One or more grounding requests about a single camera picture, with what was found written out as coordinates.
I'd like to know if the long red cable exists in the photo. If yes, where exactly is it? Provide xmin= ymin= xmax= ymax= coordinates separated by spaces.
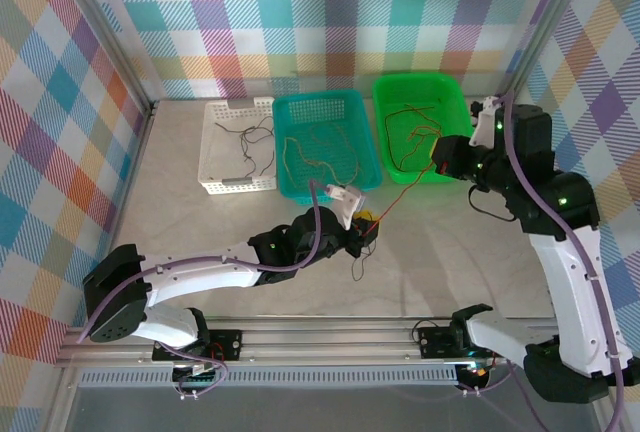
xmin=407 ymin=124 xmax=444 ymax=166
xmin=403 ymin=103 xmax=437 ymax=121

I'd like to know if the thin black cable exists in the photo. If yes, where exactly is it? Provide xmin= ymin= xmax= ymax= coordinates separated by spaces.
xmin=257 ymin=126 xmax=277 ymax=177
xmin=349 ymin=244 xmax=375 ymax=283

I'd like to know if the thin red cable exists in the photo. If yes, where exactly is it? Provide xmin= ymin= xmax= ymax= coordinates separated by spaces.
xmin=375 ymin=164 xmax=435 ymax=223

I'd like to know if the thin yellow cable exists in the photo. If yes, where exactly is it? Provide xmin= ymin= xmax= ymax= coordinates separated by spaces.
xmin=282 ymin=135 xmax=334 ymax=188
xmin=309 ymin=122 xmax=362 ymax=184

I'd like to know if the green plastic basket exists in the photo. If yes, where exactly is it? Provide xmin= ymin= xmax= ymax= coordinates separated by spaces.
xmin=372 ymin=71 xmax=476 ymax=186

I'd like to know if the teal plastic basket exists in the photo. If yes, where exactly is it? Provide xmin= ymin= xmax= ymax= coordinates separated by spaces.
xmin=272 ymin=90 xmax=385 ymax=206

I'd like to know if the white plastic basket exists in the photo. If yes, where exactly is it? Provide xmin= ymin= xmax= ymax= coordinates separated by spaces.
xmin=198 ymin=96 xmax=278 ymax=197

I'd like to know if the small controller board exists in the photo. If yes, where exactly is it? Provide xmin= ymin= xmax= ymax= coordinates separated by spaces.
xmin=457 ymin=356 xmax=501 ymax=396
xmin=172 ymin=359 xmax=229 ymax=401

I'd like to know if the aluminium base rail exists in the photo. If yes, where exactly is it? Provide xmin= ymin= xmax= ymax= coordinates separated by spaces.
xmin=53 ymin=327 xmax=569 ymax=371

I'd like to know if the aluminium frame post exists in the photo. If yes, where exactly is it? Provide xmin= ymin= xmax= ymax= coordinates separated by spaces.
xmin=47 ymin=0 xmax=157 ymax=109
xmin=494 ymin=0 xmax=599 ymax=103

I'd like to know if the grey slotted cable duct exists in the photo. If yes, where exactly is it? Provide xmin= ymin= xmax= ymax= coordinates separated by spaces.
xmin=77 ymin=369 xmax=461 ymax=389

